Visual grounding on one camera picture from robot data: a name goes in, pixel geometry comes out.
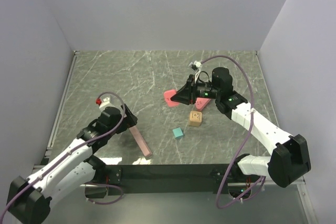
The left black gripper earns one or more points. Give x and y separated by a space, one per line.
128 121

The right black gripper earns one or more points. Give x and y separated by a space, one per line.
185 95

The pink triangular plug adapter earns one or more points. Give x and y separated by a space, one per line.
167 98

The wooden cube block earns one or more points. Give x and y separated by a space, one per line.
195 118

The pink long power strip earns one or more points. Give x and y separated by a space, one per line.
147 153

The teal cube block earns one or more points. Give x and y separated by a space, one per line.
178 133

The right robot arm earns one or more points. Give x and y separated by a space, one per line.
288 157

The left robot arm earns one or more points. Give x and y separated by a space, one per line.
30 199

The pink triangular power strip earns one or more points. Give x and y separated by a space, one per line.
201 103

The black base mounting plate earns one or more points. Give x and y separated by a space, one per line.
140 179

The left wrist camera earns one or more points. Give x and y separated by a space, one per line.
103 103

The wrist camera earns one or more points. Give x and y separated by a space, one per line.
103 103
196 65

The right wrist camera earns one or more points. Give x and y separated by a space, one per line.
196 65

